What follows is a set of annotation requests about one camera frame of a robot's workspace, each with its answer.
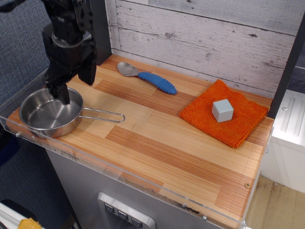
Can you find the white aluminium block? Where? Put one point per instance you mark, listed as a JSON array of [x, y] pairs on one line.
[[284, 161]]

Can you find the dark left vertical post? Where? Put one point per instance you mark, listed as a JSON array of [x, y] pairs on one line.
[[101, 29]]

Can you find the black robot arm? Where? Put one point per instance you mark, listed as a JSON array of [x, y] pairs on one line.
[[70, 20]]

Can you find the clear acrylic guard rail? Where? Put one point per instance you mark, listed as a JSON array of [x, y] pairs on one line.
[[133, 148]]

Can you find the orange knitted rag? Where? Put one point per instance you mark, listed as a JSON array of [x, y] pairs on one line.
[[246, 114]]

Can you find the dark right vertical post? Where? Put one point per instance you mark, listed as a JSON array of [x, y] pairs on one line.
[[288, 70]]

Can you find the grey cube block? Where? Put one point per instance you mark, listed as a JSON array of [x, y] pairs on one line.
[[222, 110]]

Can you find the silver pan with wire handle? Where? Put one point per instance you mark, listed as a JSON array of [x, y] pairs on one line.
[[46, 116]]

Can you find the dark vertical post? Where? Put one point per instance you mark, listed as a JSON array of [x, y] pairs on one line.
[[101, 29], [288, 70]]

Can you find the yellow and black object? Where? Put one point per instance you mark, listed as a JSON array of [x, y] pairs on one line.
[[29, 224]]

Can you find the silver panel with buttons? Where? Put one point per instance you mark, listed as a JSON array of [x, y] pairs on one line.
[[125, 212]]

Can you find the spoon with blue handle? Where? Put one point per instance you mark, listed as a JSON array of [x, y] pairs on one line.
[[164, 85]]

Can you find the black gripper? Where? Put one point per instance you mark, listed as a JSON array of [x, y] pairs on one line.
[[67, 61]]

